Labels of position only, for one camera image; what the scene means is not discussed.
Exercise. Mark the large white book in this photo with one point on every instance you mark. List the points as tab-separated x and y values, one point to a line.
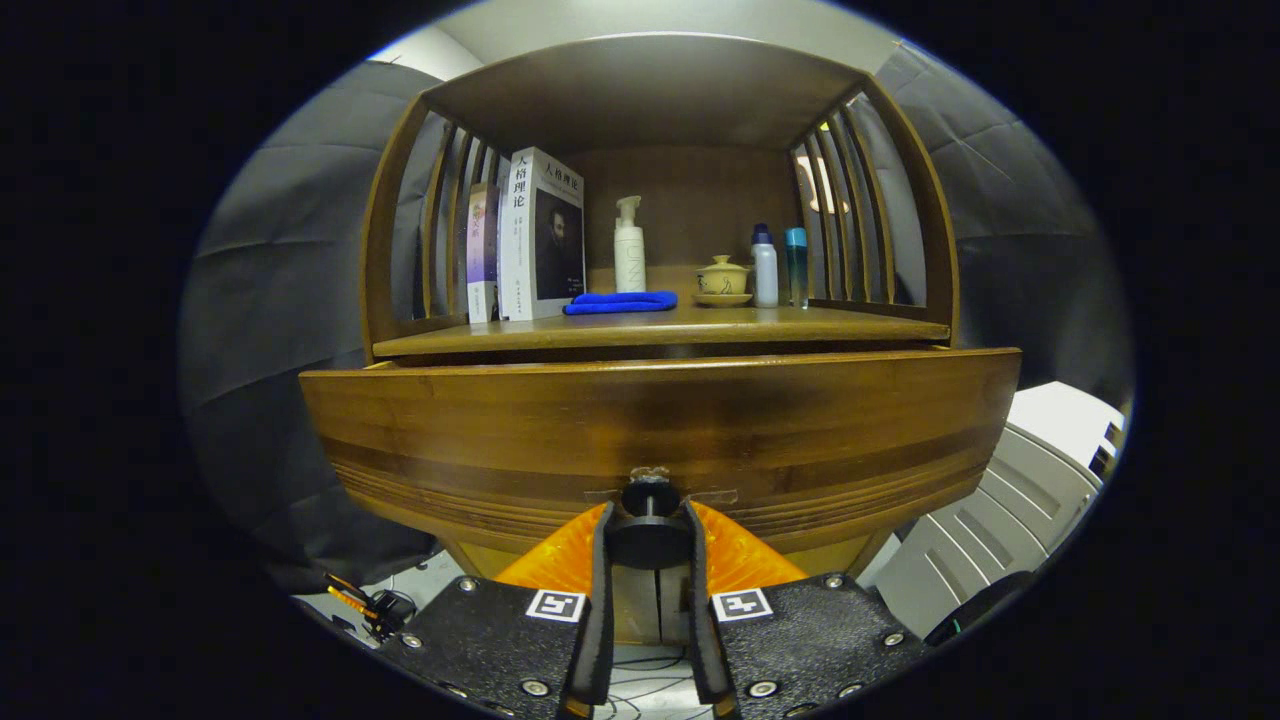
545	240

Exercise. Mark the teal bottle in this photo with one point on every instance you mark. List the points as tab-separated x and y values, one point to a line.
796	265

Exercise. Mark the white bottle blue cap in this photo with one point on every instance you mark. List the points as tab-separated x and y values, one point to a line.
765	275

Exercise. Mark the wooden countertop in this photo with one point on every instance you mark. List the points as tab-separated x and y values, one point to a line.
700	325

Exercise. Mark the wooden drawer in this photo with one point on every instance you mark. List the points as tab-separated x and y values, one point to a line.
650	410

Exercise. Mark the yellow lidded teacup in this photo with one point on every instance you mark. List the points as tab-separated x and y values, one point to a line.
722	278

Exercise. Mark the white pump bottle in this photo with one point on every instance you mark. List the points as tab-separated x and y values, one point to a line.
629	260

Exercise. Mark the wooden cabinet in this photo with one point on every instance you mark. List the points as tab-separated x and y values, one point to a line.
650	90

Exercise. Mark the orange black tool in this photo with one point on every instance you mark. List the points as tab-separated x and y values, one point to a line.
385	608

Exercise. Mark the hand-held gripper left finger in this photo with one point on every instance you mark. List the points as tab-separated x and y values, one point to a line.
500	640

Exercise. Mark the blue folded cloth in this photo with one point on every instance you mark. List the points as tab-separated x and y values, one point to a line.
620	302

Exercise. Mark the thin purple book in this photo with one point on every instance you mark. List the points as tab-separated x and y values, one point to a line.
482	250

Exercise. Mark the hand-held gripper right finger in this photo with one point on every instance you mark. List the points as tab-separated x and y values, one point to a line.
800	640

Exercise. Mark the black drawer knob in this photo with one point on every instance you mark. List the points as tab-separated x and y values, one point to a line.
650	540

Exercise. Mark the white drawer unit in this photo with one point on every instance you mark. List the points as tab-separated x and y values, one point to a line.
1000	500

